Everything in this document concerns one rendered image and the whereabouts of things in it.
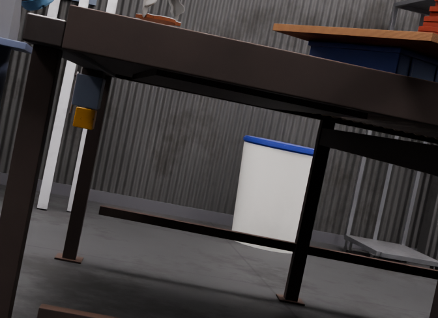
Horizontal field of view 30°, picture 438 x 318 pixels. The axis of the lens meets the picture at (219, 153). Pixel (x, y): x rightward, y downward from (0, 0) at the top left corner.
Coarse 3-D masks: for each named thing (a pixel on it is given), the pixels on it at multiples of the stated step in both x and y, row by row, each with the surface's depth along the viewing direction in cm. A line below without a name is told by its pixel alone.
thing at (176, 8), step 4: (168, 0) 245; (172, 0) 244; (176, 0) 244; (172, 4) 244; (176, 4) 244; (180, 4) 243; (172, 8) 245; (176, 8) 245; (180, 8) 243; (172, 12) 245; (176, 12) 245; (180, 12) 244; (172, 16) 246; (176, 16) 246; (176, 20) 246
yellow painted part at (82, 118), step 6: (78, 108) 329; (84, 108) 329; (90, 108) 332; (78, 114) 329; (84, 114) 329; (90, 114) 329; (78, 120) 329; (84, 120) 329; (90, 120) 329; (78, 126) 329; (84, 126) 329; (90, 126) 329
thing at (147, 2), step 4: (144, 0) 240; (148, 0) 239; (152, 0) 238; (156, 0) 236; (144, 4) 239; (148, 4) 238; (152, 4) 237; (144, 8) 239; (148, 8) 240; (144, 12) 240; (144, 16) 240
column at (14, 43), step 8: (0, 40) 221; (8, 40) 221; (0, 48) 229; (8, 48) 232; (16, 48) 225; (24, 48) 222; (32, 48) 245; (0, 56) 229; (8, 56) 233; (0, 64) 230; (0, 72) 230; (0, 80) 231; (0, 88) 232; (0, 96) 233; (0, 104) 235
